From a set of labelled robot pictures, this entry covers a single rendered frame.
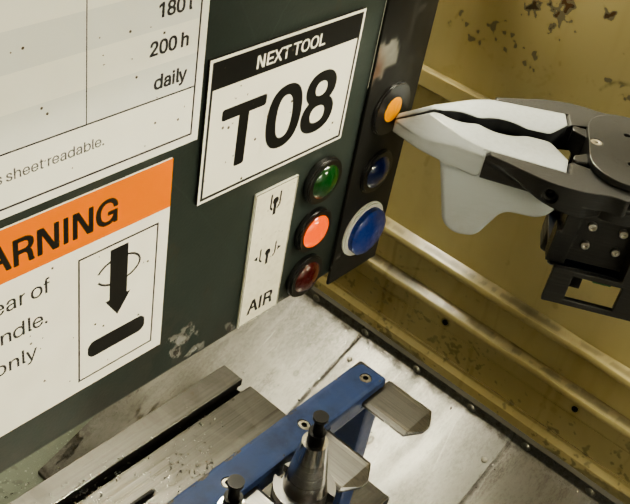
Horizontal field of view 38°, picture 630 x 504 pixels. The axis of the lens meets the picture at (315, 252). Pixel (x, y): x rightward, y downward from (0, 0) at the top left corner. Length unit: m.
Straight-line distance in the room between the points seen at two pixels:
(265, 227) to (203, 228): 0.05
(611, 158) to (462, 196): 0.08
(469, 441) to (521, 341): 0.21
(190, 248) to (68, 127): 0.11
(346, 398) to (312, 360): 0.63
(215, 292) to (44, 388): 0.10
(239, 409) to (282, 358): 0.25
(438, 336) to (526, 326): 0.18
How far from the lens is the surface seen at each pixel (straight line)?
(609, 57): 1.23
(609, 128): 0.52
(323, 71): 0.43
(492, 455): 1.56
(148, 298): 0.42
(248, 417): 1.42
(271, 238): 0.47
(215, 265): 0.44
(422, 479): 1.55
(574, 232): 0.50
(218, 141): 0.40
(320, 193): 0.47
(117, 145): 0.35
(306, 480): 0.91
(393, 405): 1.05
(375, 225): 0.53
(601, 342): 1.40
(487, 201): 0.49
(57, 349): 0.40
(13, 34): 0.31
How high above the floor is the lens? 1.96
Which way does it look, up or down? 38 degrees down
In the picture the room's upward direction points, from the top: 11 degrees clockwise
